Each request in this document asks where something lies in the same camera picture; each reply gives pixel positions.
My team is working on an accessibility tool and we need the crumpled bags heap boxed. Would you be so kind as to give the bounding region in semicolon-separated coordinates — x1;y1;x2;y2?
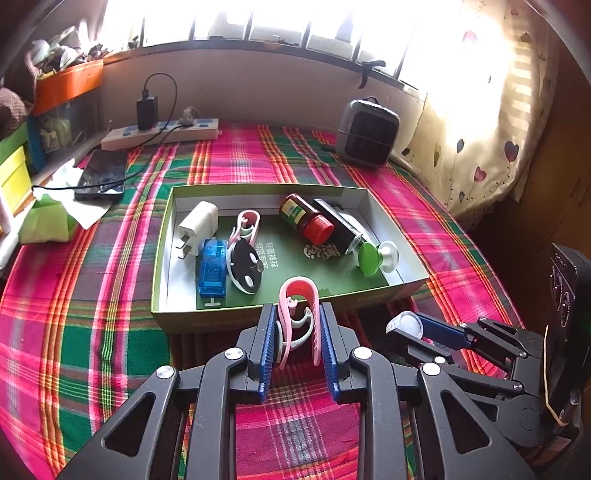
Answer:
25;25;105;75

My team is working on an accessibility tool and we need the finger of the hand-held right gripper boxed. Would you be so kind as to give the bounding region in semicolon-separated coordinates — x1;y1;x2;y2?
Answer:
392;335;527;402
416;313;543;370

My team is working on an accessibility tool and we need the red capped brown bottle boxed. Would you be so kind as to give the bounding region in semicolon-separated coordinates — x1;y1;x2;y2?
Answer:
279;194;334;245

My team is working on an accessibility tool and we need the black bike light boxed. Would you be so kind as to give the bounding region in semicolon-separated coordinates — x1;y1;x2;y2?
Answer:
313;198;370;260

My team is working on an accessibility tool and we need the white charger plug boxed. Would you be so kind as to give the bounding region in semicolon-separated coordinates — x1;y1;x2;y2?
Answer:
177;202;219;260

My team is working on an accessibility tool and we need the green cloth pouch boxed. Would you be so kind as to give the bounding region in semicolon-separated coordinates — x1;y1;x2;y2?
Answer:
19;194;79;243

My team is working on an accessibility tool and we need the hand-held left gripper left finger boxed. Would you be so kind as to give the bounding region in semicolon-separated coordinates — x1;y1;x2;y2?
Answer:
55;302;278;480

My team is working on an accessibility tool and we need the barred window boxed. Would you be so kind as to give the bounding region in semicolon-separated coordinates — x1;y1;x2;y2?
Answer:
99;0;430;88

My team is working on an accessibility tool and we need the black smartphone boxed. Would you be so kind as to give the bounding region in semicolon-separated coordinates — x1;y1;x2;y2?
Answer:
74;148;130;201

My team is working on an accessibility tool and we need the cream heart print curtain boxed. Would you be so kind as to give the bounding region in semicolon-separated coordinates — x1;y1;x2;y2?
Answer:
402;0;561;222

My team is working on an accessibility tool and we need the clear plastic storage container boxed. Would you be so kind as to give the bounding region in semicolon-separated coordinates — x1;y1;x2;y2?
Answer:
27;88;100;169

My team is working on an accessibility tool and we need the black strap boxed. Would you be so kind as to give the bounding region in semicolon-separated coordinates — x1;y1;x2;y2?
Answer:
359;60;387;89

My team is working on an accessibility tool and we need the white paper tissue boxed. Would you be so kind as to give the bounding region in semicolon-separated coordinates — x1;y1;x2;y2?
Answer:
44;159;116;229

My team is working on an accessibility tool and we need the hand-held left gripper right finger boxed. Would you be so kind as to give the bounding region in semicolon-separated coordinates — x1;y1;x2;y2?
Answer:
320;301;539;480

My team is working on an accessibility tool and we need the yellow green cardboard box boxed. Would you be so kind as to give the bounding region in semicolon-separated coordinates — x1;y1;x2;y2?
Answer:
0;124;33;215

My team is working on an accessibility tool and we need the pink green plaid blanket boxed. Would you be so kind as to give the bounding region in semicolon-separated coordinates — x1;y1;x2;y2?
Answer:
0;122;527;480

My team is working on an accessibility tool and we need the green white suction holder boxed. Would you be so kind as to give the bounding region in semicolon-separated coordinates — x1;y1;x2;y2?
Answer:
358;240;399;277

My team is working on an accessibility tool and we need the orange plastic bin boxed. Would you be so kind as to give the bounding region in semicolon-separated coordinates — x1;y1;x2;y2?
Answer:
33;60;105;116

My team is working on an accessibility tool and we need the dark brown cloth bag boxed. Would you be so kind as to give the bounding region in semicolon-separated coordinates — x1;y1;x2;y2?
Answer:
0;88;35;139

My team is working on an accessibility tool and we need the black charger adapter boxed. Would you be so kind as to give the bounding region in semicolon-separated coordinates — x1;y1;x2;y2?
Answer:
136;95;158;131

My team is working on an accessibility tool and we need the black white round disc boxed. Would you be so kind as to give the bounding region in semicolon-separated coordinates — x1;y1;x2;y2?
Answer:
227;239;265;295

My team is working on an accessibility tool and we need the pink plastic clip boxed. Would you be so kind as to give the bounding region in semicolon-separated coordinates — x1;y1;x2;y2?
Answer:
277;276;321;370
229;210;262;245

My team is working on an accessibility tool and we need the white power strip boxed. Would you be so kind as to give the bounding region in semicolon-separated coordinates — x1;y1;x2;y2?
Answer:
100;117;220;151

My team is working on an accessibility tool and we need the blue usb tester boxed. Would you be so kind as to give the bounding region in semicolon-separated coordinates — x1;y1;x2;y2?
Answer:
198;239;229;297

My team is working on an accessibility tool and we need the black charging cable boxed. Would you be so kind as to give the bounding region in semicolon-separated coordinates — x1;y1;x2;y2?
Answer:
31;73;185;195

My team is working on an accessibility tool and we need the small grey heater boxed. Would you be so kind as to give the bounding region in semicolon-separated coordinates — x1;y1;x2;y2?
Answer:
335;97;402;168

